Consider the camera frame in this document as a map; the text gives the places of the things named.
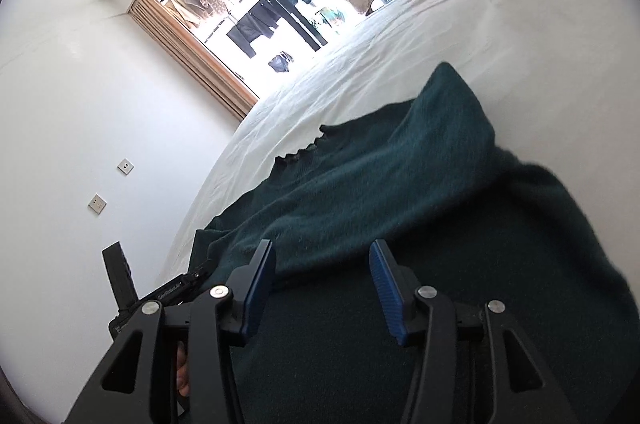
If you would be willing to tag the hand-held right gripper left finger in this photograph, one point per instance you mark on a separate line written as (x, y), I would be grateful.
(257, 289)

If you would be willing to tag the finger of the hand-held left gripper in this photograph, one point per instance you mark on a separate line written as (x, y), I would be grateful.
(202, 271)
(120, 274)

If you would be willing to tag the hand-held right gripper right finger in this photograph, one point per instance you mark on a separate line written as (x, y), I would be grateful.
(387, 289)

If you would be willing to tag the dark green sweater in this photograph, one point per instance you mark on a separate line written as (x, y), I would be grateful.
(400, 184)

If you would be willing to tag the row of hanging black clothes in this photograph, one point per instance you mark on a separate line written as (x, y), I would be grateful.
(260, 26)

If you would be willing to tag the person's left hand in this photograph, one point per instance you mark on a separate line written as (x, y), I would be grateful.
(183, 374)

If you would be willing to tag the beige curtain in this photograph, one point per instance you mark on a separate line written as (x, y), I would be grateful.
(200, 63)

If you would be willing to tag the small dark hanging garment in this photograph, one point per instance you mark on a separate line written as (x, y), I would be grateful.
(280, 61)

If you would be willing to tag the bed with white sheet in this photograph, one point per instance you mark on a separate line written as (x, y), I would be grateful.
(400, 43)

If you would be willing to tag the hanging beige shirt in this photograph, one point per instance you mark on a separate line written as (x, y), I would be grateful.
(182, 6)

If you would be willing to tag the teal hanging cloth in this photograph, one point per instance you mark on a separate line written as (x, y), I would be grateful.
(330, 17)

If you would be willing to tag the wall socket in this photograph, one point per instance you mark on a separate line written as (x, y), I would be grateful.
(125, 165)
(96, 203)

